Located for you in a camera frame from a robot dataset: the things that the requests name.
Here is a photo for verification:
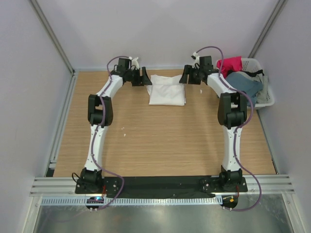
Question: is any white t shirt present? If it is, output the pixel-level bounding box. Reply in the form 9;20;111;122
146;75;186;106

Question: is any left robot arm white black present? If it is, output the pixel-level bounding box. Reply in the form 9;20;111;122
75;56;152;194

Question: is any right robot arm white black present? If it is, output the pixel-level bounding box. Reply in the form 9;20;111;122
179;53;247;192

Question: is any pink t shirt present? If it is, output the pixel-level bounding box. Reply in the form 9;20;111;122
216;56;242;78

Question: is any blue grey t shirt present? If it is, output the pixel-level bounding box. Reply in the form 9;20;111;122
226;72;263;106

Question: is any white laundry basket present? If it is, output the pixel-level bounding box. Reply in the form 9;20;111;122
216;56;275;109

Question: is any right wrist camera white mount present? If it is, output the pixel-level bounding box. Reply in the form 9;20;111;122
191;52;200;68

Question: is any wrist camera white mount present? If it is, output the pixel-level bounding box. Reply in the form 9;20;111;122
129;57;139;70
191;52;200;68

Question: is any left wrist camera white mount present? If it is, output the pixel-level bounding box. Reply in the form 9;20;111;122
129;57;139;70

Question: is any black garment strap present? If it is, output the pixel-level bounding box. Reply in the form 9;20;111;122
225;69;265;77

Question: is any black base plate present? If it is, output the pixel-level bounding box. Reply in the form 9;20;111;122
75;176;248;199

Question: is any right aluminium corner post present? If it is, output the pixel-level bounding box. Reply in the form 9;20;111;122
248;0;288;58

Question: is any aluminium corner post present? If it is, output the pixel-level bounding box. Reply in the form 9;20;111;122
29;0;75;76
248;0;288;58

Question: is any left aluminium corner post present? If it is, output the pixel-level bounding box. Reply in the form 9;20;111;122
29;0;75;76

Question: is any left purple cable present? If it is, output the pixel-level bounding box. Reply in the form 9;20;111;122
89;56;125;210

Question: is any white slotted cable duct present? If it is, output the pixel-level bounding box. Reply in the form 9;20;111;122
41;196;223;206

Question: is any aluminium frame rail front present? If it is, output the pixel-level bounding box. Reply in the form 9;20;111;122
29;174;295;197

